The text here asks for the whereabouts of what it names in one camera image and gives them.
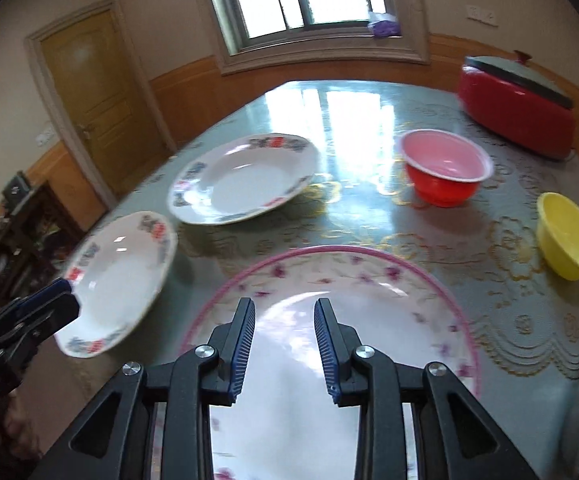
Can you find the white plate red characters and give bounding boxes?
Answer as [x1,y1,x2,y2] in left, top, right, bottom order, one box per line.
[55,211,178,359]

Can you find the large purple floral plate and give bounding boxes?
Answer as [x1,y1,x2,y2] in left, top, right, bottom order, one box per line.
[184,246,480,479]

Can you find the red plastic bowl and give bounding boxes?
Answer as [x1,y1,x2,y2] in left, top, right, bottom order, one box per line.
[400,129,495,208]

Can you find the yellow bowl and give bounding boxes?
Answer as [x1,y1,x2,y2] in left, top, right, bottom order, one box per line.
[536,192,579,282]

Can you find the dark wooden shelf cabinet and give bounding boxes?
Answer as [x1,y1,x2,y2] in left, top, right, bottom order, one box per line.
[0,171,84,310]

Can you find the wooden door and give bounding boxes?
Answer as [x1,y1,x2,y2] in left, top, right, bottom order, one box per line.
[24,0,176,208]

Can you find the red electric cooking pot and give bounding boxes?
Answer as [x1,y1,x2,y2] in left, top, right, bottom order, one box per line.
[457,51,576,160]

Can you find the purple cloth on sill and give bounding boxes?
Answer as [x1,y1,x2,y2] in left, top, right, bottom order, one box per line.
[367,12,402,39]

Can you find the white light switch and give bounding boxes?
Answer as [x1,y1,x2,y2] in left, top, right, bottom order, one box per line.
[35,125,56,148]

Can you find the window with frame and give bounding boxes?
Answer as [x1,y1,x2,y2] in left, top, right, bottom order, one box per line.
[196,0,431,74]

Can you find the white wall socket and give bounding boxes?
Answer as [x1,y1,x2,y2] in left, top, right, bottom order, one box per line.
[466,4,498,27]

